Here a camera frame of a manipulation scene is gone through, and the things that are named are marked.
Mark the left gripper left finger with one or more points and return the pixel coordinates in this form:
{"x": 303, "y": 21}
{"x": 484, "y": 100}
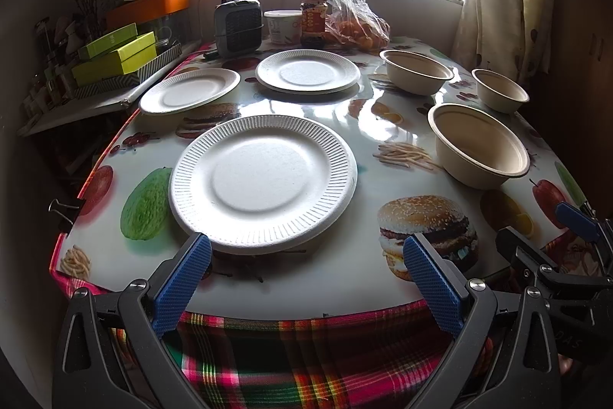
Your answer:
{"x": 151, "y": 307}

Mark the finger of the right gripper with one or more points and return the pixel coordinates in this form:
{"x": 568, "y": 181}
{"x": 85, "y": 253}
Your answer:
{"x": 523, "y": 256}
{"x": 596, "y": 232}

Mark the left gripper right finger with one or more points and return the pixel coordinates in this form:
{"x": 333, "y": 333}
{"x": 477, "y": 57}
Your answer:
{"x": 464, "y": 308}

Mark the large beige paper bowl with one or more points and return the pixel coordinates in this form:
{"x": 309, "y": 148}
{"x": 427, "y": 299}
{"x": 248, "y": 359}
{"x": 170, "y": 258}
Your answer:
{"x": 476, "y": 149}

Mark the small beige paper bowl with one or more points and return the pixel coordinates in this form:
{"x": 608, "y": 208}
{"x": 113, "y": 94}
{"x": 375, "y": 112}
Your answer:
{"x": 498, "y": 92}

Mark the white paper plate stack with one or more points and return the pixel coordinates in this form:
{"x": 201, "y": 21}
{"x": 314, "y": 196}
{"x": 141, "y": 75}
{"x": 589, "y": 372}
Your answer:
{"x": 306, "y": 71}

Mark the black binder clip left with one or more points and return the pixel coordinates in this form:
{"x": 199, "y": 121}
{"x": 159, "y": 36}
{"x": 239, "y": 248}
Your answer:
{"x": 68, "y": 212}

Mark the fruit print tablecloth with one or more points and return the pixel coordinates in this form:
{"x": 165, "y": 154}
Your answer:
{"x": 126, "y": 227}

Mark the grey side shelf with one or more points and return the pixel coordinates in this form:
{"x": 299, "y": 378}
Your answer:
{"x": 107, "y": 102}

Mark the lower green box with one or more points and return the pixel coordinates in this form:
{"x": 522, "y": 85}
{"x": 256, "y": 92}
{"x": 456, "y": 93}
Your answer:
{"x": 119, "y": 62}

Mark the green box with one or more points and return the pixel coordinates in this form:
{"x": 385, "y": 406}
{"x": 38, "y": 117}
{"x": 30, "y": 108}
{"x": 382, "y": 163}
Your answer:
{"x": 108, "y": 42}
{"x": 119, "y": 62}

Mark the striped black white box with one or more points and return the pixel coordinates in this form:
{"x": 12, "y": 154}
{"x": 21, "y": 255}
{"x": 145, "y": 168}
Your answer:
{"x": 130, "y": 80}

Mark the upper green box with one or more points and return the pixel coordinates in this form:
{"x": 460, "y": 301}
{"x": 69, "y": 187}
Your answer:
{"x": 108, "y": 42}

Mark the plastic bag of oranges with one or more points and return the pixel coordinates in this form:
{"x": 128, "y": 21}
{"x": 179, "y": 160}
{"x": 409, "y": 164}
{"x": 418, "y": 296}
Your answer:
{"x": 352, "y": 24}

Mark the small grey fan heater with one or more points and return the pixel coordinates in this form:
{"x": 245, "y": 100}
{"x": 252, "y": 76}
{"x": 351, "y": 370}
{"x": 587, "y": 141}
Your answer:
{"x": 238, "y": 27}

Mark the orange tray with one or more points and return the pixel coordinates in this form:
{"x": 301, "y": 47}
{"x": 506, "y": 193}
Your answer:
{"x": 142, "y": 11}

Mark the white paper tub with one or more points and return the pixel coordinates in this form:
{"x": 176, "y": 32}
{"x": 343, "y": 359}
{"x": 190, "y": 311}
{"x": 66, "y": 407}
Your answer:
{"x": 284, "y": 26}

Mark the red label jar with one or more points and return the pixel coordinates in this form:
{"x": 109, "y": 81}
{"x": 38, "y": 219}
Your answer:
{"x": 313, "y": 23}

